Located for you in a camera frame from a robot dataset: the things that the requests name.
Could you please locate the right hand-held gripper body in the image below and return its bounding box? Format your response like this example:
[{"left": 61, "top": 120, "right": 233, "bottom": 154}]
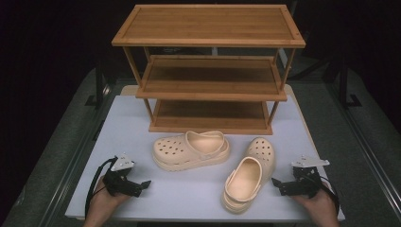
[{"left": 283, "top": 154, "right": 331, "bottom": 200}]

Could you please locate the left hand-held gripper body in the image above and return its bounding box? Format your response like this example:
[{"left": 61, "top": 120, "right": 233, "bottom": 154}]
[{"left": 101, "top": 152, "right": 144, "bottom": 199}]

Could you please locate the beige clog shoe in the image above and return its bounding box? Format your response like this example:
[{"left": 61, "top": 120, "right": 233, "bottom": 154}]
[
  {"left": 220, "top": 136, "right": 277, "bottom": 216},
  {"left": 151, "top": 130, "right": 231, "bottom": 173}
]

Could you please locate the wooden three-tier shoe rack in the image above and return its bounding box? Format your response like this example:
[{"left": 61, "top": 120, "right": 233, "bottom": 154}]
[{"left": 111, "top": 3, "right": 306, "bottom": 136}]

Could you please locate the person's left hand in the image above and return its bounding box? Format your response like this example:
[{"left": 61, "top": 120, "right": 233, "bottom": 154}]
[{"left": 82, "top": 176, "right": 132, "bottom": 227}]

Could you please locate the person's right hand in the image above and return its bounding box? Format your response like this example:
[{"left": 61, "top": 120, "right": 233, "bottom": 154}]
[{"left": 291, "top": 182, "right": 341, "bottom": 227}]

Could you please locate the white table mat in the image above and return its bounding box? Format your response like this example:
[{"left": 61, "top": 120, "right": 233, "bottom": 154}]
[{"left": 64, "top": 95, "right": 346, "bottom": 222}]

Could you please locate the black metal stand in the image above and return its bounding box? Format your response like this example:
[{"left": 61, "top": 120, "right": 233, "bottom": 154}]
[
  {"left": 84, "top": 56, "right": 110, "bottom": 110},
  {"left": 337, "top": 60, "right": 363, "bottom": 110}
]

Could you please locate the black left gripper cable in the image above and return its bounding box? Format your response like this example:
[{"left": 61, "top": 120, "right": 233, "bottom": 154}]
[{"left": 84, "top": 156, "right": 118, "bottom": 219}]

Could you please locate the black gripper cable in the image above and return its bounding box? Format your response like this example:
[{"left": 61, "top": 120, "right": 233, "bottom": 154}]
[
  {"left": 315, "top": 175, "right": 341, "bottom": 218},
  {"left": 84, "top": 156, "right": 118, "bottom": 219}
]

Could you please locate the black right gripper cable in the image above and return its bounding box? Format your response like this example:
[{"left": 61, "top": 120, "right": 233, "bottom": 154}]
[{"left": 315, "top": 175, "right": 341, "bottom": 218}]

